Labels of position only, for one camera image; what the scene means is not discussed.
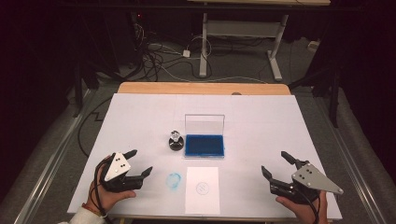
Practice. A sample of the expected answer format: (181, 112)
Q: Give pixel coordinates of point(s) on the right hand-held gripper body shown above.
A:
(311, 180)

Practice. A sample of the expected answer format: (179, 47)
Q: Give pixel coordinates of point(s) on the white power adapter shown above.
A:
(186, 53)

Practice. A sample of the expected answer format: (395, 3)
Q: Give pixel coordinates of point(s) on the person's left hand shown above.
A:
(107, 199)

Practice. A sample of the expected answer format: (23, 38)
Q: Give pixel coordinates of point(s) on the black stamp with clear knob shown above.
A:
(176, 143)

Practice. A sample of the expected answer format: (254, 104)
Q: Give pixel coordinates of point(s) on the aluminium rail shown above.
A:
(358, 168)
(49, 168)

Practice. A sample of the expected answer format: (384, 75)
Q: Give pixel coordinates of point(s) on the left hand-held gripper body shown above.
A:
(120, 183)

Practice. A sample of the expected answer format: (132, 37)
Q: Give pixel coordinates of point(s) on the blue ink pad clear case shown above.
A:
(204, 145)

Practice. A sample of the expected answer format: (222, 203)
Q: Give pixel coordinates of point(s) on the person's right hand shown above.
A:
(302, 211)

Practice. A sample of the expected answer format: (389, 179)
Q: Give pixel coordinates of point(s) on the white desk with metal frame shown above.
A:
(243, 28)

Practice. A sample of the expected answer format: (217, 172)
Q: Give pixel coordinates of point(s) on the white paper sheet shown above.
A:
(202, 199)

